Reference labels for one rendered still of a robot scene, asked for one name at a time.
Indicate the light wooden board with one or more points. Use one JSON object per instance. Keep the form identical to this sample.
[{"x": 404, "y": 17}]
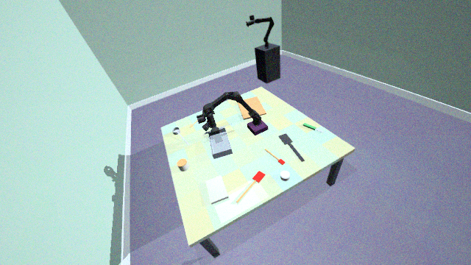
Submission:
[{"x": 255, "y": 104}]

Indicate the red spatula with wooden handle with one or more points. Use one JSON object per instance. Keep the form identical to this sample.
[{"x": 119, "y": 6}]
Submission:
[{"x": 257, "y": 178}]

